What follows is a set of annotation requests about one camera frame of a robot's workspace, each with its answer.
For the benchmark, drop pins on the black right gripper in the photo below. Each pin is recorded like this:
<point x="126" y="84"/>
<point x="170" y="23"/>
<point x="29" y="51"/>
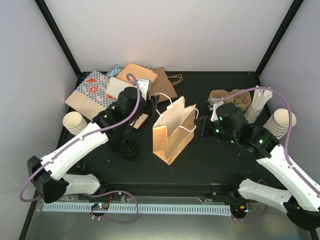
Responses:
<point x="205" y="120"/>

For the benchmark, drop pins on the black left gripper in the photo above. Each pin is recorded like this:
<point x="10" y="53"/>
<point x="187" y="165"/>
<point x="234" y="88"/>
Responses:
<point x="152" y="104"/>

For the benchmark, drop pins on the orange kraft paper bag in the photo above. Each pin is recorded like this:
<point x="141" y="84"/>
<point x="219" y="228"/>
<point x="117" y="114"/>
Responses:
<point x="173" y="130"/>

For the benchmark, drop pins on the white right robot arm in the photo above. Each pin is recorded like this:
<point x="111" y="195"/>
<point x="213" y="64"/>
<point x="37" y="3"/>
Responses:
<point x="300" y="201"/>

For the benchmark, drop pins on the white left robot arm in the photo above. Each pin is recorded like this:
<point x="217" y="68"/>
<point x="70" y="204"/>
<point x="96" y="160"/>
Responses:
<point x="49" y="174"/>

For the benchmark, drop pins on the cream cakes printed paper bag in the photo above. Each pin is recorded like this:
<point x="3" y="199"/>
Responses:
<point x="137" y="123"/>

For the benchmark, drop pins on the dark brown paper bag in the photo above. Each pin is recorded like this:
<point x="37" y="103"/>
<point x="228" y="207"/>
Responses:
<point x="164" y="84"/>

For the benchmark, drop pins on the folded orange paper bag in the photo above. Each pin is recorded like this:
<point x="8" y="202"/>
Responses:
<point x="120" y="82"/>

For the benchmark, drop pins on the cardboard cup carrier stack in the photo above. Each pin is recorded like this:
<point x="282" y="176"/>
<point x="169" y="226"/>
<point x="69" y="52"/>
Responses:
<point x="242" y="101"/>

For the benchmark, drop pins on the light blue paper bag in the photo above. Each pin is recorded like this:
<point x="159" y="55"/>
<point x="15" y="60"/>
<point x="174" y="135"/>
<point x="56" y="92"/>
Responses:
<point x="114" y="71"/>

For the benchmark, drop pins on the blue checkered paper bag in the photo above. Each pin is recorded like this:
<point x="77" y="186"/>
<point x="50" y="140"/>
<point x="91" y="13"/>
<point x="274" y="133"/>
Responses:
<point x="90" y="97"/>

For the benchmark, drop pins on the cup of white straws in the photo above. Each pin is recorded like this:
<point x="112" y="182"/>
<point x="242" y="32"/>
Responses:
<point x="260" y="98"/>

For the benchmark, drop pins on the right stack of paper cups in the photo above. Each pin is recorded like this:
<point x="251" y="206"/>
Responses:
<point x="278" y="123"/>

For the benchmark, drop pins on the stack of paper cups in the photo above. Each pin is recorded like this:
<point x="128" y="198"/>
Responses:
<point x="278" y="123"/>
<point x="74" y="122"/>

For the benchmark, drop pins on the left stack of paper cups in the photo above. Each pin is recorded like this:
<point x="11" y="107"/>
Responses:
<point x="74" y="122"/>

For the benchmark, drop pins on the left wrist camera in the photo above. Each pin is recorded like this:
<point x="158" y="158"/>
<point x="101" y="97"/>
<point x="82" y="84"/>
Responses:
<point x="144" y="86"/>

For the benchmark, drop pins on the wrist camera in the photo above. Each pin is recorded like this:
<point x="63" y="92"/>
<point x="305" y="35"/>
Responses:
<point x="144" y="86"/>
<point x="213" y="104"/>

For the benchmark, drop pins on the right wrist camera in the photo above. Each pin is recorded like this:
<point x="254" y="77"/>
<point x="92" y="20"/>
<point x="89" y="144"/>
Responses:
<point x="213" y="104"/>

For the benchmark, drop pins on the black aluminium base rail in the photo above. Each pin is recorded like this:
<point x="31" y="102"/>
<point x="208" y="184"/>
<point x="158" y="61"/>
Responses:
<point x="220" y="193"/>

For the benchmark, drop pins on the white slotted cable duct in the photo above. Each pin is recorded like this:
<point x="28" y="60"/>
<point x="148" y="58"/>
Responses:
<point x="131" y="208"/>

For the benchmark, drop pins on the left black frame post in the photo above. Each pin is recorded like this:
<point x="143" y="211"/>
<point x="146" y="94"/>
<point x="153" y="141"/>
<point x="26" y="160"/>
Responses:
<point x="47" y="15"/>

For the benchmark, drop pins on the black frame post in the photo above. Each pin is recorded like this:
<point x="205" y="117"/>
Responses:
<point x="47" y="15"/>
<point x="283" y="27"/>

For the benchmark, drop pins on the right black frame post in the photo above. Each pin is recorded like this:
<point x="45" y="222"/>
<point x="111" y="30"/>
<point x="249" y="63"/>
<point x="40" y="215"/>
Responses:
<point x="283" y="27"/>

